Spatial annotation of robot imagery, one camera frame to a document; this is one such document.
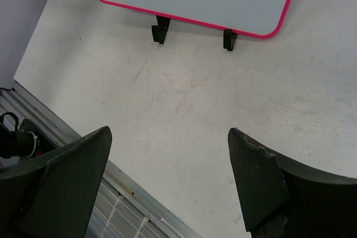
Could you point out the black metal easel stand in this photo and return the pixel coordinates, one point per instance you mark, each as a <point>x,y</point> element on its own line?
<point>160,30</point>

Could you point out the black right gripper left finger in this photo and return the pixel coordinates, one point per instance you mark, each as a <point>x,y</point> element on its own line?
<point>53,195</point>

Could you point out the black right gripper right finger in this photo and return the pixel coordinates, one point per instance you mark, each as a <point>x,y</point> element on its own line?
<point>281,197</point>

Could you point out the aluminium table frame rails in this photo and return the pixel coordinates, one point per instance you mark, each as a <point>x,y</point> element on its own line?
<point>122,208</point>

